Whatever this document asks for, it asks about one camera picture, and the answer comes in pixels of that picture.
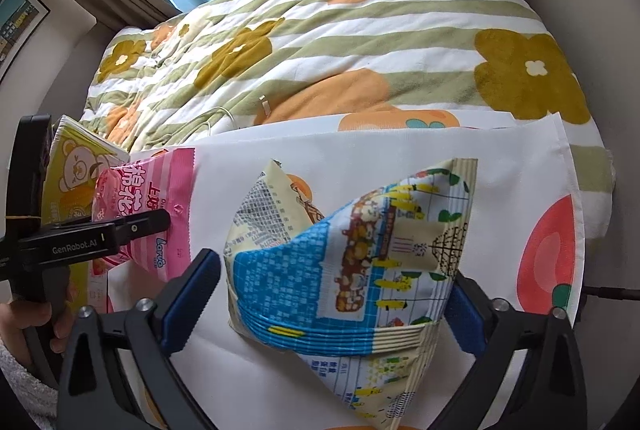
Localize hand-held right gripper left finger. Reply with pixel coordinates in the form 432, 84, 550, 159
56, 247, 223, 430

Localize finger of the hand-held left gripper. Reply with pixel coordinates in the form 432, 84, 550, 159
102, 212, 172, 257

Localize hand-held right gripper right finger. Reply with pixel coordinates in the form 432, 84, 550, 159
429, 273, 588, 430

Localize pink striped marshmallow packet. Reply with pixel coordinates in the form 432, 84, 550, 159
92, 147, 197, 283

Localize cream blue printed snack packet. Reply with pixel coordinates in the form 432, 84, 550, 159
222, 157, 480, 430

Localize person's left forearm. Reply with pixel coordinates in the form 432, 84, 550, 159
0, 342, 62, 430

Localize person's left hand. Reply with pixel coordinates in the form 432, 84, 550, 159
0, 282, 80, 353

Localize yellow bear print packet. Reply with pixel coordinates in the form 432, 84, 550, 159
41, 117, 132, 311

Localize floral striped blanket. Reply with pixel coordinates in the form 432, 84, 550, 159
80, 0, 616, 211

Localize white cable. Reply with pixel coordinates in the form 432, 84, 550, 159
150, 107, 237, 147

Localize black cable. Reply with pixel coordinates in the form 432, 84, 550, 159
582, 285, 640, 304

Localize framed wall poster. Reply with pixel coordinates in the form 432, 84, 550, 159
0, 0, 51, 83

